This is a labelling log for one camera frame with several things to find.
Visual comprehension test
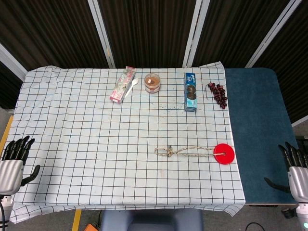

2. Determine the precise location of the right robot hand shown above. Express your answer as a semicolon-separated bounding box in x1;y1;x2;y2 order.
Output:
264;141;308;205

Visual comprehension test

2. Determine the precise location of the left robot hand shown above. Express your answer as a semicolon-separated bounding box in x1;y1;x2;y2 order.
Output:
0;135;41;196

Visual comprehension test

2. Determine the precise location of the red disc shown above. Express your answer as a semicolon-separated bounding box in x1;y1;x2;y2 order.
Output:
213;143;235;166

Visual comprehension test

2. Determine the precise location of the braided beige rope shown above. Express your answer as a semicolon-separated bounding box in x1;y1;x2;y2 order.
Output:
154;144;226;159

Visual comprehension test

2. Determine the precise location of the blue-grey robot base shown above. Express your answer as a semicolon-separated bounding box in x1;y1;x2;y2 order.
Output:
100;208;204;231

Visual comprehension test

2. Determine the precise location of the black caster wheel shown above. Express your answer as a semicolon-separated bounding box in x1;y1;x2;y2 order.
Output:
281;208;297;219

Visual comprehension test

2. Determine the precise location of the black equipment box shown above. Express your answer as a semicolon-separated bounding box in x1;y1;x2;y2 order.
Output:
295;135;308;154

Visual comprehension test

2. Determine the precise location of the blue table mat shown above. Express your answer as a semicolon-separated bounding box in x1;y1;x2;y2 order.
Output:
224;67;300;205

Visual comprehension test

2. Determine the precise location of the yellow floor tape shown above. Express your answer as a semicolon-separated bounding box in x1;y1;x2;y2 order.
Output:
71;209;82;231

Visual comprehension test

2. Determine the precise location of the orange object on floor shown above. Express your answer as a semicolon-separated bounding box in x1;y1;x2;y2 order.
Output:
84;223;102;231

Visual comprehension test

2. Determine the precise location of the white checkered tablecloth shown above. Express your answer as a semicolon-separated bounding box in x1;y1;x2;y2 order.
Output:
4;61;246;223

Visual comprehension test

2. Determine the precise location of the dark red grape bunch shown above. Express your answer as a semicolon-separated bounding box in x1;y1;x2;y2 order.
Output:
204;82;228;109

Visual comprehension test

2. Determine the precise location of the blue cookie box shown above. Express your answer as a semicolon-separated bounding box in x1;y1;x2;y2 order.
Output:
184;73;199;112

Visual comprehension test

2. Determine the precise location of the pink floral toothpaste box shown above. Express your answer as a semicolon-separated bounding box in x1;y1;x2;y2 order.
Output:
109;66;137;104

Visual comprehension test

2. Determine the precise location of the white plastic spoon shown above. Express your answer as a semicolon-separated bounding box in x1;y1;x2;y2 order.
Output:
124;77;140;99

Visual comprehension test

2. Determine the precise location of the clear jar with brown spread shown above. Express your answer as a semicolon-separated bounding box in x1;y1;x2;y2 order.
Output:
144;73;161;94

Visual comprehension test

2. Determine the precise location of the black cable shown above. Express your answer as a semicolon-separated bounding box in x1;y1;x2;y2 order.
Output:
244;222;268;231

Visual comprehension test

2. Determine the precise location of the white divider post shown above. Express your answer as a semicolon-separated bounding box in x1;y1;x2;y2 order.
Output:
0;43;28;75
182;0;211;68
87;0;116;69
244;0;303;68

